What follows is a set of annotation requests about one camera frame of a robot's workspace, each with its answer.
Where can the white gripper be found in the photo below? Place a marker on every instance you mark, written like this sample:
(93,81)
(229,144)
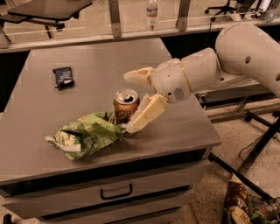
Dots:
(168,79)

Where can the orange soda can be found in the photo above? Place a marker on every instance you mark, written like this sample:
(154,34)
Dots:
(126,102)

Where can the green jalapeno chip bag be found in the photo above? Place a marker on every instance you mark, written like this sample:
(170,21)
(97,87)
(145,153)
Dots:
(86,135)

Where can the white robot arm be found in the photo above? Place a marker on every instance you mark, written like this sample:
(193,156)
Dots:
(241,51)

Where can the brown chip bag on floor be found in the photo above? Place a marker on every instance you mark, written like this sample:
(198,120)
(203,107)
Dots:
(240,207)

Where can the clear plastic water bottle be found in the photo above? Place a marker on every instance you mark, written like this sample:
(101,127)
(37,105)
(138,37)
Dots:
(152,15)

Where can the grey drawer cabinet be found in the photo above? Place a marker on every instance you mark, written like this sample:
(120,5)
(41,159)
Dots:
(63,162)

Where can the dark blue snack packet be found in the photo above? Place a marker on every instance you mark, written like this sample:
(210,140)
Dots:
(63,77)

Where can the black office chair base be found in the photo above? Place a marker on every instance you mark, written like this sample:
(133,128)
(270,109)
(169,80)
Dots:
(225,10)

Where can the black folding table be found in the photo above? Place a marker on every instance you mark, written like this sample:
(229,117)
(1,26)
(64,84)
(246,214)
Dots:
(43,12)

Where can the black tripod leg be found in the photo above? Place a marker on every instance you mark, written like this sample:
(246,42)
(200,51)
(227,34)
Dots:
(273,128)

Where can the black drawer handle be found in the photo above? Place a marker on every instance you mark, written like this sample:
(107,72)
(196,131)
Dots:
(116,192)

